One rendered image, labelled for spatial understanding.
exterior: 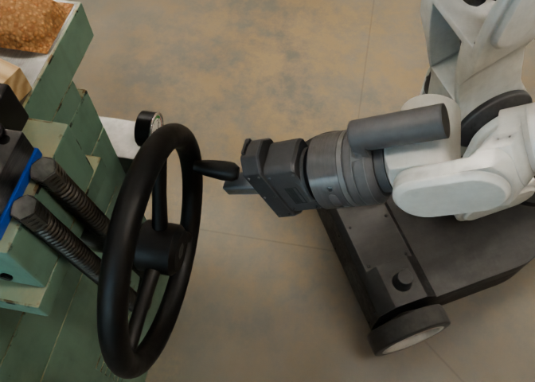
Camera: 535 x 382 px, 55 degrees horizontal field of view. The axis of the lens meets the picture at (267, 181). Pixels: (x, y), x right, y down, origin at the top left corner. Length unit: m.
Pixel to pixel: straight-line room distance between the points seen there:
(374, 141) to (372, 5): 1.63
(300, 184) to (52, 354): 0.46
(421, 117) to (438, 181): 0.06
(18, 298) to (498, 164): 0.47
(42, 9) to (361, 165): 0.44
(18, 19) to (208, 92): 1.15
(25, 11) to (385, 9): 1.60
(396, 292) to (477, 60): 0.64
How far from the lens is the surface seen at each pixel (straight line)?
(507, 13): 0.73
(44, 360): 0.84
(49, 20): 0.72
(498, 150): 0.51
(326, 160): 0.56
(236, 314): 1.42
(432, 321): 1.27
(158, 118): 0.90
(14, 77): 0.65
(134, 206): 0.48
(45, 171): 0.50
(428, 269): 1.34
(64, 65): 0.72
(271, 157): 0.60
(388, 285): 1.25
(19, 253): 0.51
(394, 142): 0.53
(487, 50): 0.77
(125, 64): 1.94
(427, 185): 0.51
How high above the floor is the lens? 1.36
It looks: 60 degrees down
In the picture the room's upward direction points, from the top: straight up
